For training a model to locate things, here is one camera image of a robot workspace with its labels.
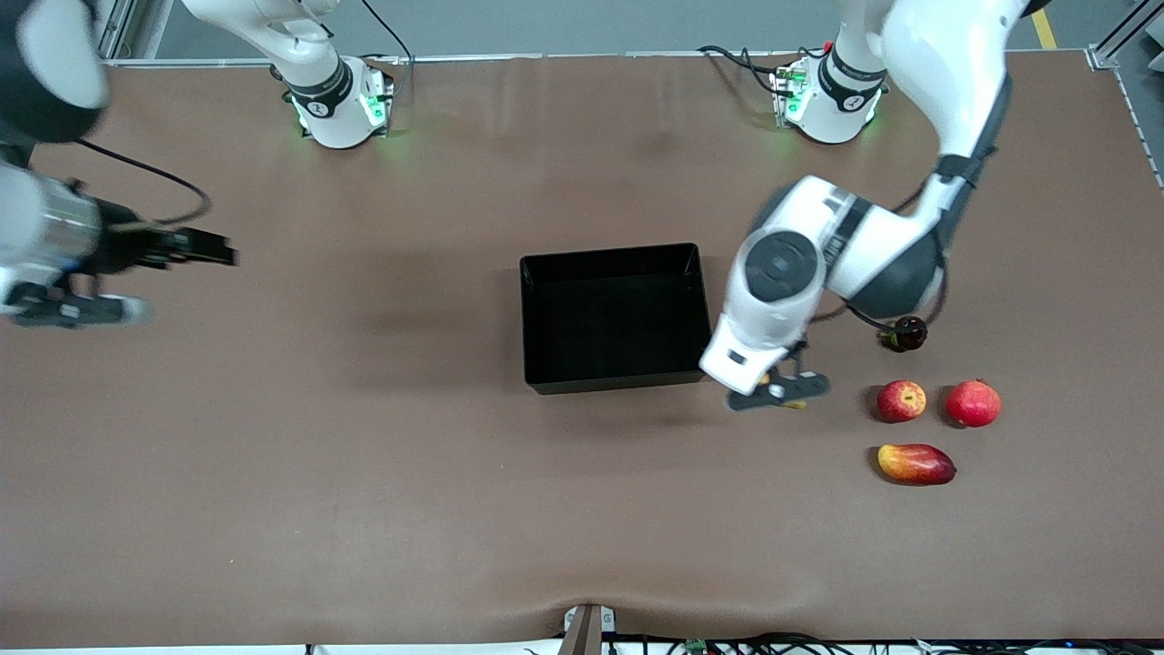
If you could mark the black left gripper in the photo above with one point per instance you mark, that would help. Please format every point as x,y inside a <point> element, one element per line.
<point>799,345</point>

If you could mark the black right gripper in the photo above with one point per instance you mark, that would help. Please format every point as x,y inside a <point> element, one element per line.
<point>125,247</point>

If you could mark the small red yellow apple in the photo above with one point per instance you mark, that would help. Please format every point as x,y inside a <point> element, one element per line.
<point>901,401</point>

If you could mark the black plastic box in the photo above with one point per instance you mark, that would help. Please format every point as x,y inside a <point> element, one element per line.
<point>618,377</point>

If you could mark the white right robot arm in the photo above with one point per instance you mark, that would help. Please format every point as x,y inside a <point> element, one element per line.
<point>336,109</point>

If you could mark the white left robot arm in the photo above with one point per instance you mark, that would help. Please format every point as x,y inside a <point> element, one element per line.
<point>946,55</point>

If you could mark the dark purple mangosteen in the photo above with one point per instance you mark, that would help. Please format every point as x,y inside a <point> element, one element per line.
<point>908,337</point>

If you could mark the red yellow mango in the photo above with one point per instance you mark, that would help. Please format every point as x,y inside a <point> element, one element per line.
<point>917,465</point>

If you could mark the red round apple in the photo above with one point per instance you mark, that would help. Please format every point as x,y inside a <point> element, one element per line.
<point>973,405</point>

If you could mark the brown table mat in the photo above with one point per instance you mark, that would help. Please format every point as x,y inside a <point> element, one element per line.
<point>364,500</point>

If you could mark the small green connector board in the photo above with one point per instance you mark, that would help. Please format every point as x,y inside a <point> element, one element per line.
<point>697,646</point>

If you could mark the aluminium frame profile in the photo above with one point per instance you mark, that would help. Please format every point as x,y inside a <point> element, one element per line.
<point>114,27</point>
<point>1123,36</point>

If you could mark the grey metal mount bracket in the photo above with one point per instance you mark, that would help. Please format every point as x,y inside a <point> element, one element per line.
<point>587,632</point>

